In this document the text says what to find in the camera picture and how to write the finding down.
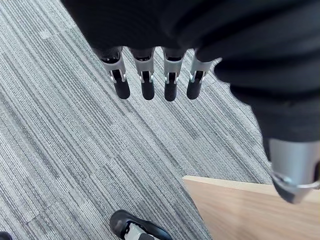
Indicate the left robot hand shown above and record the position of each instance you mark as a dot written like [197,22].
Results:
[225,30]

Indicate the light wooden cabinet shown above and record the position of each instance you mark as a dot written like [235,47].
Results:
[257,212]

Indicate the robot dark foot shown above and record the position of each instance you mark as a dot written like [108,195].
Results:
[136,227]
[5,236]

